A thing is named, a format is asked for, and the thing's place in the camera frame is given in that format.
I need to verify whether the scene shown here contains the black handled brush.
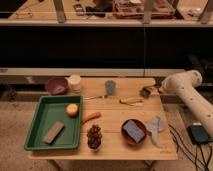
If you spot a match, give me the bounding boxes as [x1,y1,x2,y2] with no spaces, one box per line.
[139,86,159,98]

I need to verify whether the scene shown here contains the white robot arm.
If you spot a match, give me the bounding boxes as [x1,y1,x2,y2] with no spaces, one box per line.
[160,70,213,138]

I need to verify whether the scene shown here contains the blue-grey cup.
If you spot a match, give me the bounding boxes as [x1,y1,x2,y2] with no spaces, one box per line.
[105,80,116,95]

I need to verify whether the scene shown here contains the small metal spoon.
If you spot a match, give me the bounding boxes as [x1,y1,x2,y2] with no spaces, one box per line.
[83,95,108,100]

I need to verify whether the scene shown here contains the orange carrot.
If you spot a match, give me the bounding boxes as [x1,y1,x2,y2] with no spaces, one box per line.
[81,112,101,125]

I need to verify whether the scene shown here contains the white cup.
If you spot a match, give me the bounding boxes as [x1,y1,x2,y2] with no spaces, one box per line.
[68,74,81,92]

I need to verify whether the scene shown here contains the yellow apple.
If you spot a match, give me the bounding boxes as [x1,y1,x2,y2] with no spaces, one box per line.
[66,104,79,117]

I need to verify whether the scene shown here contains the purple bowl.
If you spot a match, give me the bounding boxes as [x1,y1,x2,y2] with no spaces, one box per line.
[45,78,68,95]

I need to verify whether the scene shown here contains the brown pine cone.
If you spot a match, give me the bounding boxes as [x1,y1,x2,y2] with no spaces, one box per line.
[87,124,102,150]

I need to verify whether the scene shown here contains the brown wooden bowl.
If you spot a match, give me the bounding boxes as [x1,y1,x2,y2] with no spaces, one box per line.
[121,119,147,145]

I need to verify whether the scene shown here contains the blue sponge in bowl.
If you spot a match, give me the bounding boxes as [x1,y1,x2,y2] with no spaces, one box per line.
[122,120,145,143]

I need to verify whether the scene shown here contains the green plastic tray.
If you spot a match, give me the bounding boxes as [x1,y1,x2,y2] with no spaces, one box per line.
[24,95,83,151]

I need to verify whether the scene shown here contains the crumpled blue-white cloth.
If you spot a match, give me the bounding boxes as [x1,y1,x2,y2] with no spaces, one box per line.
[146,116,165,148]

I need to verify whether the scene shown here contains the grey rectangular sponge block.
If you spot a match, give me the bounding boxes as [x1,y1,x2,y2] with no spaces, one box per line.
[43,121,64,144]

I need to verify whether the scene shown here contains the red tray on shelf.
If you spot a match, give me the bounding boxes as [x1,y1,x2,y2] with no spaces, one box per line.
[113,0,175,19]

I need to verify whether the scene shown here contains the black power box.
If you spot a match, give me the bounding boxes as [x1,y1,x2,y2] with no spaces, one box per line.
[187,125,213,145]

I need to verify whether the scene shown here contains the eyeglasses on shelf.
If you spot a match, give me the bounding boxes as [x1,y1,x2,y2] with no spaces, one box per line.
[14,12,33,19]

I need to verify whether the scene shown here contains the black cables on floor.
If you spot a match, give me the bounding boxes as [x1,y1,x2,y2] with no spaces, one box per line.
[168,123,213,171]

